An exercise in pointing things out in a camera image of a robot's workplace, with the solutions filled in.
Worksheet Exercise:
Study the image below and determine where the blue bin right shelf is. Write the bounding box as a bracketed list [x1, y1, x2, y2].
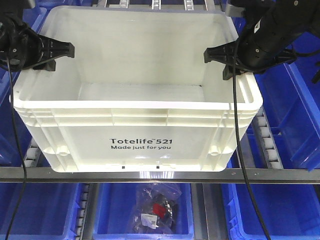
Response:
[252, 32, 320, 172]

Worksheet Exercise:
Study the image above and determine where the left white roller track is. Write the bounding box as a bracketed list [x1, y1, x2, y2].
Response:
[24, 139, 41, 168]

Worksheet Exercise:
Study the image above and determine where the back roller track left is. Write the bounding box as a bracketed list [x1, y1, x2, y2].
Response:
[119, 0, 130, 9]

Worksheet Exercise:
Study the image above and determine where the steel front shelf rail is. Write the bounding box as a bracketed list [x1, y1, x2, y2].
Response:
[0, 167, 320, 184]

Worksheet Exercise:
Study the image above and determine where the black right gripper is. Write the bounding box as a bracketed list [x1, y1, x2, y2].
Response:
[203, 22, 293, 81]

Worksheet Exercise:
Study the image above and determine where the blue bin left shelf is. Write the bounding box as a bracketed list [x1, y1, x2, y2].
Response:
[0, 6, 48, 167]

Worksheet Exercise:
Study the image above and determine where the blue bin lower middle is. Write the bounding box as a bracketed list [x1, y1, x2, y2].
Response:
[93, 183, 195, 240]

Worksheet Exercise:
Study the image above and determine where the blue bin shelf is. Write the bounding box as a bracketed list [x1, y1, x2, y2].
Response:
[252, 32, 320, 172]
[0, 6, 48, 167]

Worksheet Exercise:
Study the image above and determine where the white Totelife plastic bin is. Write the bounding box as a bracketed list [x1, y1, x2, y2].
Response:
[13, 6, 263, 173]

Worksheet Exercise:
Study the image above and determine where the back roller track middle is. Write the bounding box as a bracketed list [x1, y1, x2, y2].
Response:
[151, 0, 162, 10]

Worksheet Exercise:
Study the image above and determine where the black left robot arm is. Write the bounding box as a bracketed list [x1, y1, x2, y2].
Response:
[0, 0, 75, 72]

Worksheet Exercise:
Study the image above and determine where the blue bin lower left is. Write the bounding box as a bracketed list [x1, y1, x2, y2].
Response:
[0, 183, 83, 240]

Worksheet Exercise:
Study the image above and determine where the right white roller track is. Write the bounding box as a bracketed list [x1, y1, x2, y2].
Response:
[252, 106, 284, 170]

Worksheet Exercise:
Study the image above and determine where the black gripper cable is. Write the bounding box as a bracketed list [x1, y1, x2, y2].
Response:
[5, 57, 28, 240]
[231, 44, 272, 240]

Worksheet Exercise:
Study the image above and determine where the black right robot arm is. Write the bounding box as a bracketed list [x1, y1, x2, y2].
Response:
[203, 0, 320, 80]

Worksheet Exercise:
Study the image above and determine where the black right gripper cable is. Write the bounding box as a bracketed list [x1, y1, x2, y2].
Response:
[231, 44, 272, 240]

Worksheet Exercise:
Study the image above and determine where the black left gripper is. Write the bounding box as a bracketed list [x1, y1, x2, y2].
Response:
[0, 17, 75, 71]

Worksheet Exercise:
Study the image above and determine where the white roller track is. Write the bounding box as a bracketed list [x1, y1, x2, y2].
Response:
[252, 106, 284, 170]
[24, 139, 41, 168]
[75, 183, 91, 240]

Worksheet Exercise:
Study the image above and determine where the blue bin lower right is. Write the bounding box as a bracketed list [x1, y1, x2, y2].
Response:
[221, 183, 320, 240]

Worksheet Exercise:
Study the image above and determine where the lower white roller track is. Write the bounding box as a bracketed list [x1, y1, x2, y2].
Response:
[75, 183, 91, 240]

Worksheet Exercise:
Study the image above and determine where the blue bin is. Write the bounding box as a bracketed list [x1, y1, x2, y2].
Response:
[93, 183, 195, 240]
[221, 183, 320, 240]
[0, 183, 83, 240]

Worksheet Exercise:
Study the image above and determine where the back roller track right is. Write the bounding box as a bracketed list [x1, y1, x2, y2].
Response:
[183, 0, 194, 11]

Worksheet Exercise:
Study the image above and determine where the plastic bag with parts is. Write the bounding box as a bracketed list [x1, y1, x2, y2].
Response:
[127, 183, 182, 235]

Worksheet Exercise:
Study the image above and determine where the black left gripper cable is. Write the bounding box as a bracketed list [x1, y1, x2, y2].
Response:
[5, 57, 28, 240]

